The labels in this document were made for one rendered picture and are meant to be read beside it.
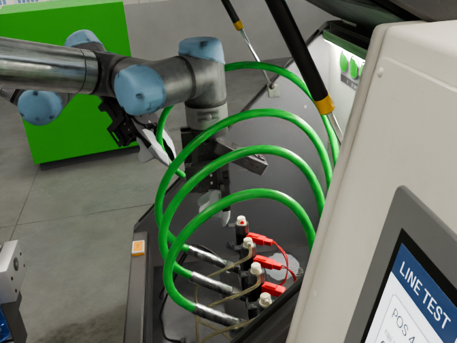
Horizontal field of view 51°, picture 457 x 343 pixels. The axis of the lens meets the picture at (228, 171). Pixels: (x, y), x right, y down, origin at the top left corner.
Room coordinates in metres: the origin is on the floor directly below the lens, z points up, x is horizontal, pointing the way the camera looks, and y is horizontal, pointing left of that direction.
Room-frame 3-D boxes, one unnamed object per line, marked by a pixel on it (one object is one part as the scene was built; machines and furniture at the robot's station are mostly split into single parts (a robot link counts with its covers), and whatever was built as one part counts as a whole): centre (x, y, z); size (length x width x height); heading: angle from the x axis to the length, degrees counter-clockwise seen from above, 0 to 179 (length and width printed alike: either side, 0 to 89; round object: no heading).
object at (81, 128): (4.28, 1.31, 0.65); 0.95 x 0.86 x 1.30; 107
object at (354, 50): (0.85, -0.28, 1.43); 0.54 x 0.03 x 0.02; 6
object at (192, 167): (0.82, 0.04, 1.28); 0.09 x 0.08 x 0.12; 96
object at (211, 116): (0.81, 0.03, 1.36); 0.08 x 0.08 x 0.05
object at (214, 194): (0.80, 0.03, 1.17); 0.06 x 0.03 x 0.09; 96
